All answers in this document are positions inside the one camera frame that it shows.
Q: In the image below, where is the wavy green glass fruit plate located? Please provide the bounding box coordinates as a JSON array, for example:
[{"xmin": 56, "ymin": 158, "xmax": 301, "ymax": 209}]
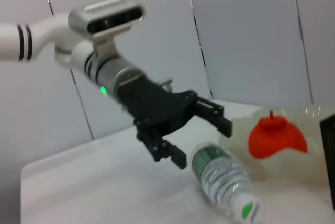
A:
[{"xmin": 218, "ymin": 102, "xmax": 329, "ymax": 182}]

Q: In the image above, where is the black mesh pen holder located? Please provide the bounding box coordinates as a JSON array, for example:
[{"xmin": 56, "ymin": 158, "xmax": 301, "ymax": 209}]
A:
[{"xmin": 319, "ymin": 115, "xmax": 335, "ymax": 211}]

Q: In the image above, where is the red-orange toy fruit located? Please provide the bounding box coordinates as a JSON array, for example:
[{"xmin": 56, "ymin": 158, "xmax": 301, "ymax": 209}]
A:
[{"xmin": 248, "ymin": 108, "xmax": 309, "ymax": 160}]

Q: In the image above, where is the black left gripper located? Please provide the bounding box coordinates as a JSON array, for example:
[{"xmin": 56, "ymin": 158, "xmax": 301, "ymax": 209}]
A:
[{"xmin": 115, "ymin": 74, "xmax": 233, "ymax": 170}]

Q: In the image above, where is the clear bottle with green label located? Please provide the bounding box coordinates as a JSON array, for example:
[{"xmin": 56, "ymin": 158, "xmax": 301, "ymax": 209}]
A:
[{"xmin": 190, "ymin": 142, "xmax": 262, "ymax": 223}]

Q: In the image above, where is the left gripper connector cable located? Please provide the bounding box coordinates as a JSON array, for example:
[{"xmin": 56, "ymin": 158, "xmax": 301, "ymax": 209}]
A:
[{"xmin": 157, "ymin": 76, "xmax": 174, "ymax": 92}]

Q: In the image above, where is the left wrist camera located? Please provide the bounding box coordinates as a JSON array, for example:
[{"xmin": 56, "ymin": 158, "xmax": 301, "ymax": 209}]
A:
[{"xmin": 67, "ymin": 0, "xmax": 146, "ymax": 52}]

